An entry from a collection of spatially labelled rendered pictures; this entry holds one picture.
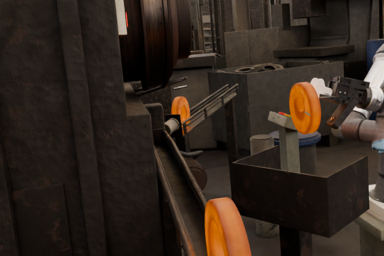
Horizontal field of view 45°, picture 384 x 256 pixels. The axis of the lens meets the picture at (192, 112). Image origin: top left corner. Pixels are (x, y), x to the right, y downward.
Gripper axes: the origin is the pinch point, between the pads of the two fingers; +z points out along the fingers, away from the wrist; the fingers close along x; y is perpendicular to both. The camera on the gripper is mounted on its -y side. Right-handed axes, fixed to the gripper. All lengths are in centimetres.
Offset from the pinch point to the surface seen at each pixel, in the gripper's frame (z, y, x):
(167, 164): 35.7, -29.9, -10.0
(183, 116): 20, -24, -78
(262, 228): -32, -75, -84
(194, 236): 36, -33, 38
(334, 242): -63, -72, -66
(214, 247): 37, -26, 59
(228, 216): 39, -17, 68
